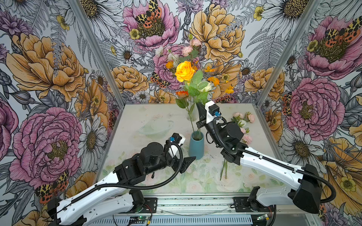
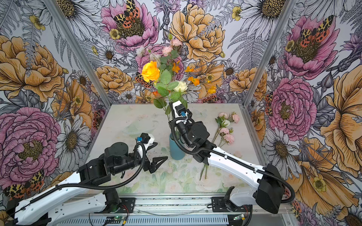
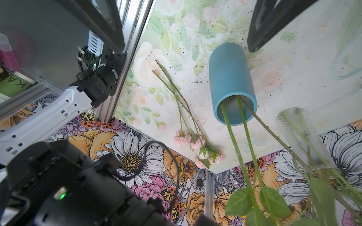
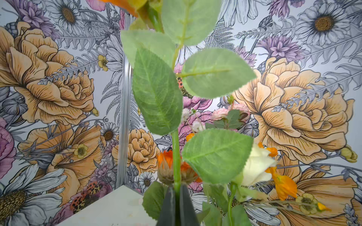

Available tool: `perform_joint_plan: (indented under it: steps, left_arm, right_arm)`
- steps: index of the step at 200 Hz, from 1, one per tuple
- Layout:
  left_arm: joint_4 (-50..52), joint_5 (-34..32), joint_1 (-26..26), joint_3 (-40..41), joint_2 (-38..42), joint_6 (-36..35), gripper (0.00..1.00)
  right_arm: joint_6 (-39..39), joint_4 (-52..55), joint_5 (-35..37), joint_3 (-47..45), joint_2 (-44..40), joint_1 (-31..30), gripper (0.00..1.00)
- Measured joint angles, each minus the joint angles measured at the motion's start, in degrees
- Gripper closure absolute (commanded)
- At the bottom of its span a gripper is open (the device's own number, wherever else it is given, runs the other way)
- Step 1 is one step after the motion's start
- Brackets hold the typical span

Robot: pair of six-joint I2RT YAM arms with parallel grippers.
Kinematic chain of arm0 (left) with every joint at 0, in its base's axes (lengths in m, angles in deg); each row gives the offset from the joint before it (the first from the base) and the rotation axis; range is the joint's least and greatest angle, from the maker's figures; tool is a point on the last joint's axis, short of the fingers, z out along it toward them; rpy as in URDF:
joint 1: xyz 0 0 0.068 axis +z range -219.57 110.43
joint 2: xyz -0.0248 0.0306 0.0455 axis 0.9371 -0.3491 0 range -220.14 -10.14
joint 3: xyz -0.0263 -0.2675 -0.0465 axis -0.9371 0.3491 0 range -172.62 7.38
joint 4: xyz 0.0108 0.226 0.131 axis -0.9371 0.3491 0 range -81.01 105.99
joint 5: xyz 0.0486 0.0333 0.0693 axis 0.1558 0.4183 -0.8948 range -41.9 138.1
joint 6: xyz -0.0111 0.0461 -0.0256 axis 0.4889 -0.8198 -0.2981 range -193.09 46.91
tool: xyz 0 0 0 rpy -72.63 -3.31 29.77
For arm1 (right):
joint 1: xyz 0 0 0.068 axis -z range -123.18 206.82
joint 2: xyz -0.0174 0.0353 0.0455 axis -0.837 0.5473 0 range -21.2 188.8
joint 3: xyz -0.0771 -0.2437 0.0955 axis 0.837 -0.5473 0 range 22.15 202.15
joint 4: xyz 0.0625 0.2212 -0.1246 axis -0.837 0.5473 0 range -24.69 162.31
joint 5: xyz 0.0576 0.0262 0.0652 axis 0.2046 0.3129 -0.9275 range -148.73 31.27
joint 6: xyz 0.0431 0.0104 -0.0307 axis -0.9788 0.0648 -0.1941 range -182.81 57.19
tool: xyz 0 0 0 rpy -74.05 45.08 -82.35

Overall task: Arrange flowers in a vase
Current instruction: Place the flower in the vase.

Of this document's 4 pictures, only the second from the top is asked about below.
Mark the tall teal cylinder vase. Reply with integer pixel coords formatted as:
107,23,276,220
169,134,185,161

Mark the two pink carnations stem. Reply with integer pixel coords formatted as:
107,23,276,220
199,127,235,181

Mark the orange leafy flower stem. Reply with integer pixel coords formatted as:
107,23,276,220
152,91,167,109

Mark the cream rose stem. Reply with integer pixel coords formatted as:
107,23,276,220
161,81,188,130

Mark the orange rose stem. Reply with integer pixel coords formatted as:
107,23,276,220
140,60,180,122

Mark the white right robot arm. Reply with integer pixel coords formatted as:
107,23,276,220
169,117,296,214

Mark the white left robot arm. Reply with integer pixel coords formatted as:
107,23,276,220
4,142,168,226

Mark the green circuit board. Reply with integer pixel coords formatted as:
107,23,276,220
103,216,128,226

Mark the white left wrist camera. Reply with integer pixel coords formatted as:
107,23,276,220
136,133,155,158

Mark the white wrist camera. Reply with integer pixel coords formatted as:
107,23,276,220
171,101,188,124
136,133,155,158

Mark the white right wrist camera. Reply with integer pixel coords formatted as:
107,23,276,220
171,101,188,124

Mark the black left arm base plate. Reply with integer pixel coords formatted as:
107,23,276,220
96,197,136,214

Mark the aluminium front frame rail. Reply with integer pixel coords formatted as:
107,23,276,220
48,193,272,226

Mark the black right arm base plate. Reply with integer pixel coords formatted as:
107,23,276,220
207,196,252,213

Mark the aluminium right corner post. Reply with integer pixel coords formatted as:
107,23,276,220
242,0,297,108

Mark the aluminium corner post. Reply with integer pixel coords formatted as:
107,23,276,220
242,0,297,108
44,1,112,109

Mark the aluminium left corner post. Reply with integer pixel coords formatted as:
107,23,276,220
44,1,112,109

